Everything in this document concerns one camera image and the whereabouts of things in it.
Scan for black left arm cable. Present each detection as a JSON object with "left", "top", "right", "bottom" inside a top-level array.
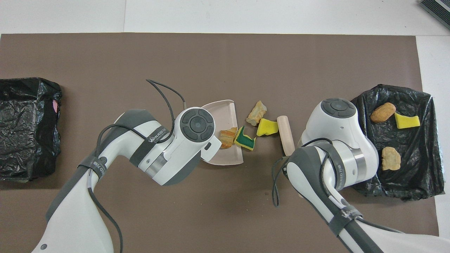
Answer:
[{"left": 87, "top": 79, "right": 187, "bottom": 253}]

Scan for grey ribbed device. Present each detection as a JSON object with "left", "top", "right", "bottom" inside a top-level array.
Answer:
[{"left": 419, "top": 0, "right": 450, "bottom": 21}]

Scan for orange croissant piece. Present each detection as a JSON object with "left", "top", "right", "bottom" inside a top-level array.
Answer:
[{"left": 219, "top": 127, "right": 238, "bottom": 149}]

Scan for beige plastic dustpan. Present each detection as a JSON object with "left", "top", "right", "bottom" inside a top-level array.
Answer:
[{"left": 200, "top": 99, "right": 245, "bottom": 166}]

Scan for grey-beige bread chunk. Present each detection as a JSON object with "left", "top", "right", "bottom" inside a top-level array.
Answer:
[{"left": 246, "top": 100, "right": 267, "bottom": 127}]

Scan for black bag bin pink spot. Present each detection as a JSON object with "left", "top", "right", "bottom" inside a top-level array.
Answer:
[{"left": 0, "top": 77, "right": 63, "bottom": 183}]

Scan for brown bread roll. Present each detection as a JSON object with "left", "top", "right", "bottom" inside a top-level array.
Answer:
[{"left": 370, "top": 102, "right": 396, "bottom": 123}]

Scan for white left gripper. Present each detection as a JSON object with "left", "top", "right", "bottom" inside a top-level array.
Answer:
[{"left": 201, "top": 139, "right": 222, "bottom": 163}]

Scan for yellow green sponge piece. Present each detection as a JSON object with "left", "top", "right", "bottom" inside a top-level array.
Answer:
[{"left": 234, "top": 126, "right": 257, "bottom": 151}]

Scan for black bag lined bin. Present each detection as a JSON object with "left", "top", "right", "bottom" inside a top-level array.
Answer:
[{"left": 350, "top": 84, "right": 445, "bottom": 201}]

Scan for brown table mat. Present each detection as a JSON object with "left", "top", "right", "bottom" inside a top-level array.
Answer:
[{"left": 0, "top": 33, "right": 441, "bottom": 253}]

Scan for beige hand brush black bristles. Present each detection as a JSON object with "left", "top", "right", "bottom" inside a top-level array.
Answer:
[{"left": 276, "top": 115, "right": 296, "bottom": 157}]

